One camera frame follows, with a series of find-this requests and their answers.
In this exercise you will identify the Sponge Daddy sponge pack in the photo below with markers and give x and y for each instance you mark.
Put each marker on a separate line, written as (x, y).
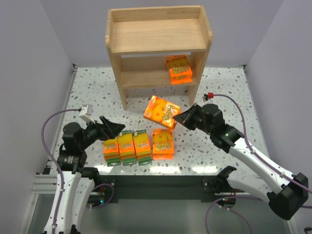
(111, 152)
(142, 147)
(126, 148)

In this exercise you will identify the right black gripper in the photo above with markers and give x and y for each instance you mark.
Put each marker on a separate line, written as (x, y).
(194, 116)

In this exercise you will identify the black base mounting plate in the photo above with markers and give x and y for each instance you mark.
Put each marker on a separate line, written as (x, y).
(205, 188)

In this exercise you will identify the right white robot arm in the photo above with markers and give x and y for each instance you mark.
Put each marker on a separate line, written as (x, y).
(286, 192)

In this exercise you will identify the orange Scrub Daddy box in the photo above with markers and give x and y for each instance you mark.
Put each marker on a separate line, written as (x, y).
(179, 69)
(163, 144)
(161, 111)

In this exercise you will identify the aluminium frame rail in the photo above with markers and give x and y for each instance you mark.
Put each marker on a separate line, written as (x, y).
(44, 184)

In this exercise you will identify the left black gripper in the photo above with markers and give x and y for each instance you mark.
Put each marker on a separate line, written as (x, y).
(104, 128)

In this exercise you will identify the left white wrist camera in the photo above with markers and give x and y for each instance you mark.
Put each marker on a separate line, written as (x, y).
(86, 113)

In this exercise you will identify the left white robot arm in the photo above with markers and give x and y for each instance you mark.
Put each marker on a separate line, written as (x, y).
(75, 182)

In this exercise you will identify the wooden two-tier shelf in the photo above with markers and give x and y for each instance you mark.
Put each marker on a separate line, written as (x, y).
(138, 40)

